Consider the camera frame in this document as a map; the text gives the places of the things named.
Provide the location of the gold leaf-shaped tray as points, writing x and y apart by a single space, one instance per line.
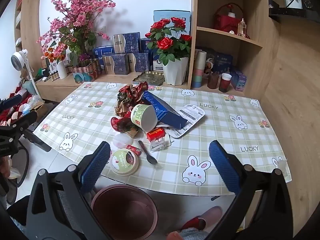
147 78

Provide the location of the green white paper noodle cup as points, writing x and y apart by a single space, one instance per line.
147 120

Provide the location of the white ribbed vase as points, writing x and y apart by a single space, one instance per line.
61 70

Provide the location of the long blue cardboard box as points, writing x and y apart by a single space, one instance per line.
165 112

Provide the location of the low wooden cabinet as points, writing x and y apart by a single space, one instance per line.
62 90

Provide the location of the plain dark blue box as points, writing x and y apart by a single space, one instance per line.
145 46

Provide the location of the colourful corrugated planter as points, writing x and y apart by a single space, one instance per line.
85 75

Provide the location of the orange artificial flowers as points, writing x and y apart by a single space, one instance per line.
51 55

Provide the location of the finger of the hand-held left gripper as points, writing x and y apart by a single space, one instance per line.
11 101
22 121

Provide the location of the red roses in white pot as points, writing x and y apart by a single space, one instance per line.
172 70

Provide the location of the stack of pastel paper cups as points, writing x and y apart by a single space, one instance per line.
199 67

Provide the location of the person's left hand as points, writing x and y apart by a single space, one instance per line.
5 167

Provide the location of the small red packet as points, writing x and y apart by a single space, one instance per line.
133 150

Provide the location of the small red carton box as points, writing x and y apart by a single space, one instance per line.
155 134

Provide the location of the red gift basket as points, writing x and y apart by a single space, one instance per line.
225 21

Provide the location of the dark brown cup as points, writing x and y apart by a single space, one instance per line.
213 81

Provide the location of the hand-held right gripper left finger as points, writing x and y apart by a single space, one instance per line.
96 165

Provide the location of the grey fleece clothing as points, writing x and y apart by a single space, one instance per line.
192 233

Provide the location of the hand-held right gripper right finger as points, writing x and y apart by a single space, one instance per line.
223 166

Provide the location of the red white patterned blanket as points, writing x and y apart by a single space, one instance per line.
13 97

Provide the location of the white plastic tray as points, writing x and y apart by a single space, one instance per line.
192 116

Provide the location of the pink blossom artificial plant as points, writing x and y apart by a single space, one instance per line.
75 12

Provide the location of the red wrapping paper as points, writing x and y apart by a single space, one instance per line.
130 97

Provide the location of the round green noodle lid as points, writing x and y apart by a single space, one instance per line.
123 162

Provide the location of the glass perfume bottle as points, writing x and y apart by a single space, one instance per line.
241 27

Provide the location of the red cup with white rim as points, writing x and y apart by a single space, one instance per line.
225 83

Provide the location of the row of small bottles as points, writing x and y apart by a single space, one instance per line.
51 75

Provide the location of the brown plastic bin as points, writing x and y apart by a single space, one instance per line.
125 212

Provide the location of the black plastic fork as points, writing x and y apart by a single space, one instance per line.
146 152

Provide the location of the clear plastic bag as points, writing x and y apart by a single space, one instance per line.
35 102

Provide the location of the black speckled shelf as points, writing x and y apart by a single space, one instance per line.
295 16

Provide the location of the green checked bunny tablecloth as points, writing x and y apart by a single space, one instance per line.
212 130

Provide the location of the wooden bookcase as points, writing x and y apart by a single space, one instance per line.
30 17

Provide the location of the white desk fan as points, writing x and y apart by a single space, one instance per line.
18 60

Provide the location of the small blue purple box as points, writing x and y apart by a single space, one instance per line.
239 80

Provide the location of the dark printed box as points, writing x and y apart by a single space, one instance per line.
222 60

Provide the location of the blue white carton box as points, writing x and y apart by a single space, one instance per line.
157 63

